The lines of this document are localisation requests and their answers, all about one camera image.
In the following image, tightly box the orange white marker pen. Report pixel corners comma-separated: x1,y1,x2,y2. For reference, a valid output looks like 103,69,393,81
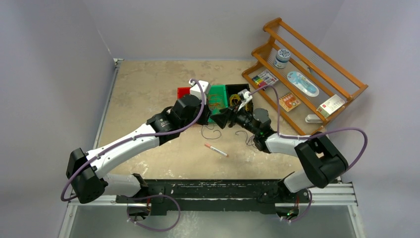
205,143,229,157

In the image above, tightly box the marker pen pack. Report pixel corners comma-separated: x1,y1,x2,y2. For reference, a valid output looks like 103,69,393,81
252,69,279,88

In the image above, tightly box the orange spiral notebook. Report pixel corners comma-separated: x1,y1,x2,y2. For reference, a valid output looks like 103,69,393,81
279,92,301,112

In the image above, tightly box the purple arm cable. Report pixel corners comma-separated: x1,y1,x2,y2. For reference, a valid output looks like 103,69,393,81
248,84,368,173
60,78,208,202

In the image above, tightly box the red plastic bin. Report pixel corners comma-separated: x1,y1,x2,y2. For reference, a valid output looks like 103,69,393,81
177,87,190,99

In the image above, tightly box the wooden shelf rack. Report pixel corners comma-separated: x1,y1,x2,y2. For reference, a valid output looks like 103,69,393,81
242,17,368,135

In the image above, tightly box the white stapler on shelf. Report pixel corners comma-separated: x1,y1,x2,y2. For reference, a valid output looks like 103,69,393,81
305,114,323,123

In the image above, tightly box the white round jar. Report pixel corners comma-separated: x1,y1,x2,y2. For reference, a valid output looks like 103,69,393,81
273,49,291,69

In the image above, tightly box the white red box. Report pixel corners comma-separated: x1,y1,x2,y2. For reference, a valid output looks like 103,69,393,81
317,94,345,118

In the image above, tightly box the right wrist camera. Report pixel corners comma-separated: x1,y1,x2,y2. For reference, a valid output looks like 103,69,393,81
238,89,253,111

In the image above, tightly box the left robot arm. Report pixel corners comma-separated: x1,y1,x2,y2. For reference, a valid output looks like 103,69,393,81
61,94,209,204

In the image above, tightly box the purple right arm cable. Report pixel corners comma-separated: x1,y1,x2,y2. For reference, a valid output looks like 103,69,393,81
248,84,368,173

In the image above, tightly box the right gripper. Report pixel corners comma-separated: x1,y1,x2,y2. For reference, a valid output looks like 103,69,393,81
210,100,260,135

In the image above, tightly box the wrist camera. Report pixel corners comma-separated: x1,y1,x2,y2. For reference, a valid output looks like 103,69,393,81
238,89,253,111
189,79,211,101

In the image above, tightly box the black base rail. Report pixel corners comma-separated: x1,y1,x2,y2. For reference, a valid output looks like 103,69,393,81
116,179,310,218

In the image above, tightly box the orange cable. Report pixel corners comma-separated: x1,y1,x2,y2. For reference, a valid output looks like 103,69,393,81
210,94,227,111

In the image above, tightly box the black plastic bin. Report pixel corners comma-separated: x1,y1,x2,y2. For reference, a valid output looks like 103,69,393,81
226,84,254,113

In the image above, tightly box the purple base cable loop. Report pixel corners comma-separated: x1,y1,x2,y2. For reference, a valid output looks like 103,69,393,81
126,193,182,233

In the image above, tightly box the yellow cable coil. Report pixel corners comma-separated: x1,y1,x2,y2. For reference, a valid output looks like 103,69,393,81
229,94,244,108

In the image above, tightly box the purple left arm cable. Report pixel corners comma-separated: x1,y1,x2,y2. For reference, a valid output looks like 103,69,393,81
60,78,208,202

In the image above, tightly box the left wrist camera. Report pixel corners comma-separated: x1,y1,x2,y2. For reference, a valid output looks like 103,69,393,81
189,79,211,101

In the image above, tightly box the green plastic bin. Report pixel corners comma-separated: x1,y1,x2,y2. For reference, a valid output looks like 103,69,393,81
207,85,229,115

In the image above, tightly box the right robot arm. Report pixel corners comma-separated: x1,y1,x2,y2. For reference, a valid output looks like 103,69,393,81
210,108,349,202

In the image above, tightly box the blue blister pack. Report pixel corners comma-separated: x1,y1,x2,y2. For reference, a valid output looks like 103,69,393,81
287,71,319,97

